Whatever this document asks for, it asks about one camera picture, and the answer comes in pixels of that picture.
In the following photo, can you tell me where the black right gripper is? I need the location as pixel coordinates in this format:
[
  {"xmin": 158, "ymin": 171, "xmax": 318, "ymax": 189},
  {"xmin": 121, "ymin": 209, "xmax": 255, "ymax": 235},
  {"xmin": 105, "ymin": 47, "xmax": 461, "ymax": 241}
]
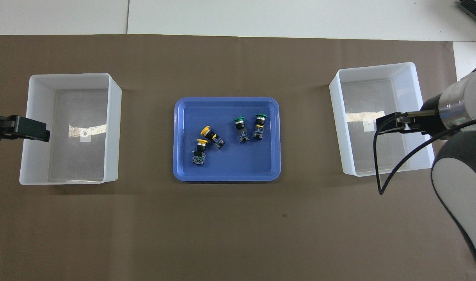
[{"xmin": 377, "ymin": 95, "xmax": 443, "ymax": 135}]

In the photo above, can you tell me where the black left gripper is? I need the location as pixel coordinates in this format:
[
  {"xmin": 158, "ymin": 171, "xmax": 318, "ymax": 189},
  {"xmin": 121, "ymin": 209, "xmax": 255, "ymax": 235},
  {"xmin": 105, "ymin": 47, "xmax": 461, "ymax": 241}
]
[{"xmin": 0, "ymin": 114, "xmax": 50, "ymax": 142}]

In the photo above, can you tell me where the green push button switch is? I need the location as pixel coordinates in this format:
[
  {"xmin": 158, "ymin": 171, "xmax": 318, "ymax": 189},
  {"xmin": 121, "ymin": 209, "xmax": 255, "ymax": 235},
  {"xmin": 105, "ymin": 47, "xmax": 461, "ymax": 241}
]
[
  {"xmin": 252, "ymin": 114, "xmax": 268, "ymax": 141},
  {"xmin": 233, "ymin": 116, "xmax": 250, "ymax": 143}
]

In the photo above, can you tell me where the yellow push button switch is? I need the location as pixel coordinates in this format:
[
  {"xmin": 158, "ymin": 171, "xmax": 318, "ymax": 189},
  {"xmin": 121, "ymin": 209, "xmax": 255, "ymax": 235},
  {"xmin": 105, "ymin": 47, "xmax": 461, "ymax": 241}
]
[
  {"xmin": 200, "ymin": 125, "xmax": 226, "ymax": 151},
  {"xmin": 192, "ymin": 139, "xmax": 208, "ymax": 166}
]

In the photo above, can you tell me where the white translucent plastic box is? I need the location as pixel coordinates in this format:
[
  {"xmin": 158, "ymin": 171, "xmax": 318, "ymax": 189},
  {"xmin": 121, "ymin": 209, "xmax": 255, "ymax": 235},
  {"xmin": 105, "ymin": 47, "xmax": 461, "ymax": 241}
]
[
  {"xmin": 329, "ymin": 62, "xmax": 436, "ymax": 177},
  {"xmin": 20, "ymin": 73, "xmax": 122, "ymax": 185}
]

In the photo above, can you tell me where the blue plastic tray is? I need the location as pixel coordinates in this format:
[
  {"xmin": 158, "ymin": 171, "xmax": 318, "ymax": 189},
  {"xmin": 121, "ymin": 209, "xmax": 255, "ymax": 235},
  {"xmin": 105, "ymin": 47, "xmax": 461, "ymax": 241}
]
[{"xmin": 173, "ymin": 97, "xmax": 281, "ymax": 182}]

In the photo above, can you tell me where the brown paper table mat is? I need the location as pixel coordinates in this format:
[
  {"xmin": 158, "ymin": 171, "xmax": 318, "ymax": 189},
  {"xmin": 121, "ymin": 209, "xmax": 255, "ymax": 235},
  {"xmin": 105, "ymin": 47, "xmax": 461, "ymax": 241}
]
[{"xmin": 0, "ymin": 34, "xmax": 476, "ymax": 281}]

